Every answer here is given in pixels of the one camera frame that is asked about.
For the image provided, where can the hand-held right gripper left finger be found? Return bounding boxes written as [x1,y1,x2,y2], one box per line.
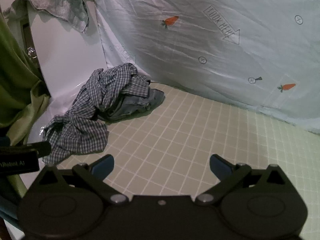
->
[37,154,130,205]

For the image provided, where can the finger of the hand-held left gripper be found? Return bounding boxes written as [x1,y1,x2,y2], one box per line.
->
[24,141,52,157]

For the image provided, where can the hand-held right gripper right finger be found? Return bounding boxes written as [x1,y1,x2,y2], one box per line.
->
[195,154,288,205]

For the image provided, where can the blue plaid shirt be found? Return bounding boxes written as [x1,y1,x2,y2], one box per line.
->
[42,64,152,165]

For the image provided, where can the blue jeans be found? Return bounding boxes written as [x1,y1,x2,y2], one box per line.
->
[97,89,165,123]

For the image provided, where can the green curtain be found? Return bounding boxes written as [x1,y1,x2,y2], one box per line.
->
[0,10,50,205]

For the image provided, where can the white cabinet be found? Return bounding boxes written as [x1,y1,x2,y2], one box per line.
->
[5,4,113,143]

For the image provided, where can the carrot printed pale sheet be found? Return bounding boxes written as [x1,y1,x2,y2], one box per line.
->
[94,0,320,134]

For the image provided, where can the grey floral cloth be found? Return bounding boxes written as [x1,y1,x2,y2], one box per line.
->
[4,0,94,33]

